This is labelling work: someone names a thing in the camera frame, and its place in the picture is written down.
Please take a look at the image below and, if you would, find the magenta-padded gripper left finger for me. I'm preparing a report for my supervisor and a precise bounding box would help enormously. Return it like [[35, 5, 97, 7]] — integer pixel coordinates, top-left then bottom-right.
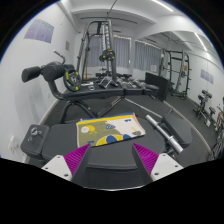
[[41, 143, 93, 188]]

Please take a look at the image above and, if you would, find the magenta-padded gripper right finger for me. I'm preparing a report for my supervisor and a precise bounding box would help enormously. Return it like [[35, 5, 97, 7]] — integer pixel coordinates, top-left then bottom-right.
[[130, 143, 184, 185]]

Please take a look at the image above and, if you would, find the colourful patterned towel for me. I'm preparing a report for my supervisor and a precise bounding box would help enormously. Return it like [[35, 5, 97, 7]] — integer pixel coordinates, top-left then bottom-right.
[[76, 112, 147, 149]]

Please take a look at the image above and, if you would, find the thick silver barbell sleeve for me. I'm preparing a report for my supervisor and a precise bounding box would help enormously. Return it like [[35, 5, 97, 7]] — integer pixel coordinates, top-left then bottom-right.
[[145, 114, 184, 154]]

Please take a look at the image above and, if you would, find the black padded flat bench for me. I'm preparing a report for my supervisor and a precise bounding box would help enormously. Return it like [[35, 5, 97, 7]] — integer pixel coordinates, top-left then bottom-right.
[[20, 114, 168, 191]]

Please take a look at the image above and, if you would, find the black seat pad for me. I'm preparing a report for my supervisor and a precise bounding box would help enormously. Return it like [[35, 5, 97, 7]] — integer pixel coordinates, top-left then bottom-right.
[[162, 114, 194, 149]]

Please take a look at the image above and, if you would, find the thin steel bar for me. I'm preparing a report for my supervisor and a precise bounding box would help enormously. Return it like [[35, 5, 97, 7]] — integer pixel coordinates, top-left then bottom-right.
[[124, 97, 164, 117]]

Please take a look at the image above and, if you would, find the black bench with leg rollers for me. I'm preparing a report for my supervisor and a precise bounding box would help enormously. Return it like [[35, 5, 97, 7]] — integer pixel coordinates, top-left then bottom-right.
[[21, 49, 160, 125]]

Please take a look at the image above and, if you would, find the black upright panel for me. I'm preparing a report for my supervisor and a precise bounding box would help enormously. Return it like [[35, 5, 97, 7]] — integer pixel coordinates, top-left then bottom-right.
[[144, 71, 171, 102]]

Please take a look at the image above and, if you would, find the group of dumbbells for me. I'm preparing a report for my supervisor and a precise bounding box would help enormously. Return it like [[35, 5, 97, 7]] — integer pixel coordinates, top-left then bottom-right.
[[114, 74, 158, 90]]

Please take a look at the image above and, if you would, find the black exercise machine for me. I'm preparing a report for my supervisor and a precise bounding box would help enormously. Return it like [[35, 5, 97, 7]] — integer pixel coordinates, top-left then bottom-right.
[[193, 89, 218, 128]]

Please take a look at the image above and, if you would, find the person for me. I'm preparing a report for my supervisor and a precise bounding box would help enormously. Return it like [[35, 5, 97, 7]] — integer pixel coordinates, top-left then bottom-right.
[[215, 97, 224, 133]]

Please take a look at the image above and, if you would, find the black power rack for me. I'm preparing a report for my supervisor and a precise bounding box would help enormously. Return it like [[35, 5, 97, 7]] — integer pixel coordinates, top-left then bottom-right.
[[159, 49, 192, 100]]

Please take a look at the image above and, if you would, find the grey window curtain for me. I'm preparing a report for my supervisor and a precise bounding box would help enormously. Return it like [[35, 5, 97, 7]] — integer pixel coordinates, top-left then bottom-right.
[[87, 34, 131, 69], [133, 40, 163, 73]]

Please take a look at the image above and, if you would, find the small black yellow weight plate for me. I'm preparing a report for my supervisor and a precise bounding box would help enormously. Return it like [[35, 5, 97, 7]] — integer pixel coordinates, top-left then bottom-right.
[[98, 49, 117, 63]]

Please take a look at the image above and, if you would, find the metal key ring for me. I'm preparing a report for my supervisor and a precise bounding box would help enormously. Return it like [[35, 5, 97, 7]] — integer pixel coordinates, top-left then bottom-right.
[[28, 126, 43, 142]]

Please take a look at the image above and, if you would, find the white wall socket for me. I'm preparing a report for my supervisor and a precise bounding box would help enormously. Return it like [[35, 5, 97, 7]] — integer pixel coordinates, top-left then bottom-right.
[[8, 134, 19, 154]]

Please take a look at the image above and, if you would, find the metal triangle cable handle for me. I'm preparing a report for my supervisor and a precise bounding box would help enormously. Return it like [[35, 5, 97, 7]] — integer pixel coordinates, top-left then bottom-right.
[[99, 75, 118, 90]]

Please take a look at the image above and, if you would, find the small purple wall poster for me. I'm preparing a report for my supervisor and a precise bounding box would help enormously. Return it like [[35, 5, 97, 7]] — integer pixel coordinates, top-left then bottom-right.
[[199, 68, 215, 85]]

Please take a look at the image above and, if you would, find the grey cable machine frame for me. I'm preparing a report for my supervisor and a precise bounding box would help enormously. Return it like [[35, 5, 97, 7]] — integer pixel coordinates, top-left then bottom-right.
[[76, 19, 118, 84]]

